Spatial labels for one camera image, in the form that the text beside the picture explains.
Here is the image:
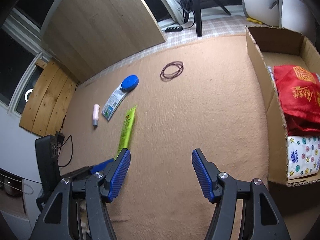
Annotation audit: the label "green lotion tube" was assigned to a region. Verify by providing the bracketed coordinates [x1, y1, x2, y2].
[115, 106, 137, 158]

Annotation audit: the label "patterned tissue pack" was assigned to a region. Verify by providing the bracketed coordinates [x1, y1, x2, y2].
[287, 136, 320, 180]

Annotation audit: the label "brown rubber bands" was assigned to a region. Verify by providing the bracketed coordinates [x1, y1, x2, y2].
[160, 61, 184, 82]

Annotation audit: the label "red fabric pouch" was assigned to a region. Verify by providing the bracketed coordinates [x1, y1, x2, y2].
[273, 65, 319, 136]

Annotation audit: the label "black power adapter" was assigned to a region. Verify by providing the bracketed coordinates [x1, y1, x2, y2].
[55, 131, 65, 145]

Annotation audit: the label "pine wood board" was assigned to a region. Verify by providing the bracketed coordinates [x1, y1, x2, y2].
[19, 59, 78, 136]

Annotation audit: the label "light wood wardrobe panel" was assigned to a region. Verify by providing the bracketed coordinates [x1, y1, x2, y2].
[42, 0, 166, 82]

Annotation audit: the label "black power strip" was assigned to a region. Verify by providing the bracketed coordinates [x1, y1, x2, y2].
[165, 26, 183, 33]

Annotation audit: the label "cardboard box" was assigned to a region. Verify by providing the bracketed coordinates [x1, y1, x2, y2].
[245, 25, 319, 187]

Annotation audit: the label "black tripod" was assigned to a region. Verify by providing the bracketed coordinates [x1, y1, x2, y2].
[178, 0, 232, 37]

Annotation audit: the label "small penguin plush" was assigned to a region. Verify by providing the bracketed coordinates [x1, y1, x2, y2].
[269, 0, 316, 44]

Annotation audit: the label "black power cable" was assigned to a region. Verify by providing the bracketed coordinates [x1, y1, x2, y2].
[56, 129, 74, 168]

